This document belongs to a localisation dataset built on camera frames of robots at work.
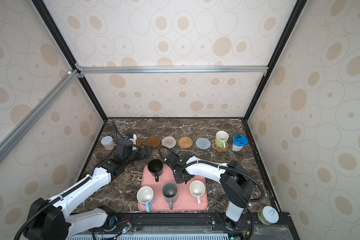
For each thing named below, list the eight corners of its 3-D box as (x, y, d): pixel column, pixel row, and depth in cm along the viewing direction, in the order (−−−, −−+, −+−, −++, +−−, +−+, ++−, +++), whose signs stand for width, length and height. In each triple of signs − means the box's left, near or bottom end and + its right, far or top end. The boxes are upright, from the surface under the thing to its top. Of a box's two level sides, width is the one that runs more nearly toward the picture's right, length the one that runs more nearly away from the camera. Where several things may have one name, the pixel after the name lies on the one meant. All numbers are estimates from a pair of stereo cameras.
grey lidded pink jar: (102, 150, 103) (98, 145, 99) (106, 140, 109) (102, 135, 104) (114, 150, 103) (110, 145, 99) (117, 140, 109) (114, 135, 104)
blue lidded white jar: (231, 152, 102) (235, 143, 94) (228, 142, 108) (232, 133, 99) (243, 152, 102) (248, 143, 94) (240, 142, 108) (245, 133, 99)
